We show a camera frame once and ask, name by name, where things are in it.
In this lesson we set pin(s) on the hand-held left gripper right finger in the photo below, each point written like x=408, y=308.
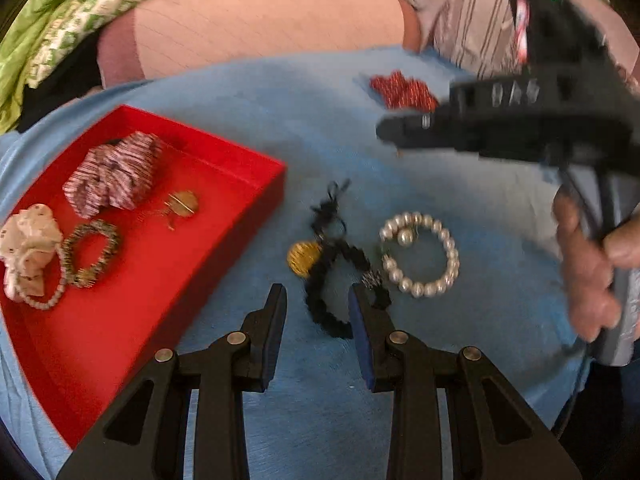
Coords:
x=360, y=340

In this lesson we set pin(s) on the red polka dot bow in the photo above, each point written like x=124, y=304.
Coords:
x=405, y=90

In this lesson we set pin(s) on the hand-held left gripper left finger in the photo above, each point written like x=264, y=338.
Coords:
x=272, y=345

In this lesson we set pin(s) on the red cardboard box tray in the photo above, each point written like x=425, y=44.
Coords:
x=125, y=310

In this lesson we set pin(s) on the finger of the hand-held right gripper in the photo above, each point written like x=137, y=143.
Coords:
x=415, y=127
x=490, y=92

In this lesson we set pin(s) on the red plaid scrunchie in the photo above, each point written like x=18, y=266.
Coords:
x=115, y=175

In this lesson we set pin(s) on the striped floral pillow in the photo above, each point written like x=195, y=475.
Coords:
x=475, y=20

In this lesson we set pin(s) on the white cherry print scrunchie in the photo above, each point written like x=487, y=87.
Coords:
x=30, y=240

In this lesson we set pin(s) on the black cloth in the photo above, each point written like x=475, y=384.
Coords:
x=65, y=85

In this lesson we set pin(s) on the person's right hand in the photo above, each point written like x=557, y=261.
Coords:
x=585, y=270

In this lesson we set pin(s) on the green quilt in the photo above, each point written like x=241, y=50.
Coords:
x=50, y=10

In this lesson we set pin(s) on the pink quilted mattress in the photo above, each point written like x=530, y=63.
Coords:
x=250, y=35

